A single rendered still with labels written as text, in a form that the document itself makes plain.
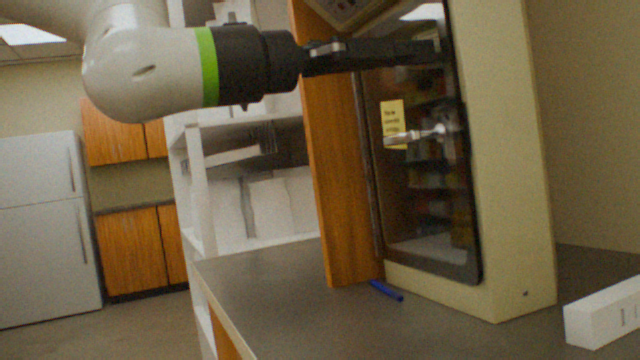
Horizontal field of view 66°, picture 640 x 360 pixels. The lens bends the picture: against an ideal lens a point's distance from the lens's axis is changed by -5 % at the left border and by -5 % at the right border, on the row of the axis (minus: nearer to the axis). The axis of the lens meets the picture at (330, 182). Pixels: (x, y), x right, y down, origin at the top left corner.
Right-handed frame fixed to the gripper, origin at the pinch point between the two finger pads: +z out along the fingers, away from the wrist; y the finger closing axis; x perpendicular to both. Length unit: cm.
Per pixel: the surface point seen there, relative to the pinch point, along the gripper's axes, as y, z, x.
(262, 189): 125, 6, 21
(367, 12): 15.3, 2.5, -10.1
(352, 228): 32.3, 1.5, 26.5
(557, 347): -15.6, 5.0, 37.0
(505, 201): -4.7, 8.7, 21.1
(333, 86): 32.4, 1.7, -1.0
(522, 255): -4.7, 10.5, 28.8
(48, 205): 483, -124, 21
